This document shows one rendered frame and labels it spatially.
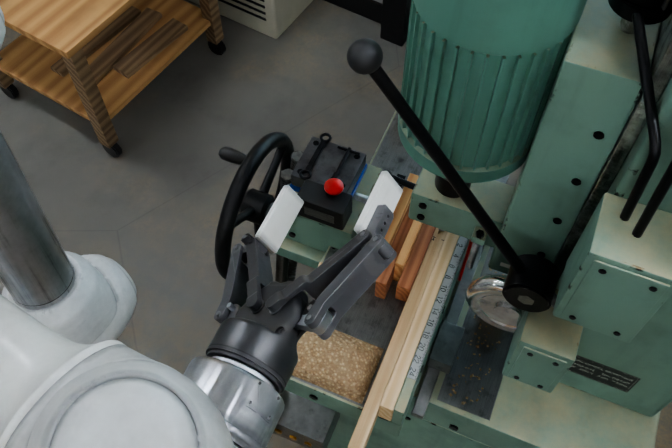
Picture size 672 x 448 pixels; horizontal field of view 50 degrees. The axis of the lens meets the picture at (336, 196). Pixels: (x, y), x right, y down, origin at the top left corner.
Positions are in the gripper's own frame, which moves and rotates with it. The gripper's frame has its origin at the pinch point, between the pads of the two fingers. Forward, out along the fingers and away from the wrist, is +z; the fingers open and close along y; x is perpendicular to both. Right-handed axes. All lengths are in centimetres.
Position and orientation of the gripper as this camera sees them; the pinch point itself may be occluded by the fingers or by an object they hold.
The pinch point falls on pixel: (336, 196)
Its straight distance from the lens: 71.5
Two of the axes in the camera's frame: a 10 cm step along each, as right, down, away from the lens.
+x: -5.7, -6.4, -5.2
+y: 7.2, -0.9, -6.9
